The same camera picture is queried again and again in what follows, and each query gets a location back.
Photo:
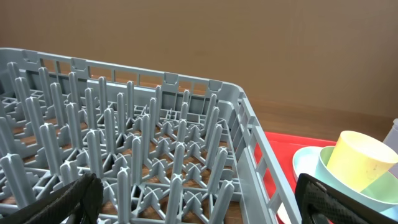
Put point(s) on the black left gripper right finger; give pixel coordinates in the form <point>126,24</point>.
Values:
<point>319,203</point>

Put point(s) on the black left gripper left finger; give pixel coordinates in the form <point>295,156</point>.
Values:
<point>77,202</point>

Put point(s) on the yellow plastic cup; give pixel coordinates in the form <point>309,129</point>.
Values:
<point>358,159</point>

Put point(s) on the grey plastic dishwasher rack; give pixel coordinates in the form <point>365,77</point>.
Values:
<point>168,148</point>

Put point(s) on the light blue plate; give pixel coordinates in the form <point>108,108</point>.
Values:
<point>305,161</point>

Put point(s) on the light green bowl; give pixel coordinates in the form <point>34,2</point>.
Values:
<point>381,195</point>

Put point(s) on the red plastic tray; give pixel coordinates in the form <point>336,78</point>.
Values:
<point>284,147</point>

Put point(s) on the clear plastic bin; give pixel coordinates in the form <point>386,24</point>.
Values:
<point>391,139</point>

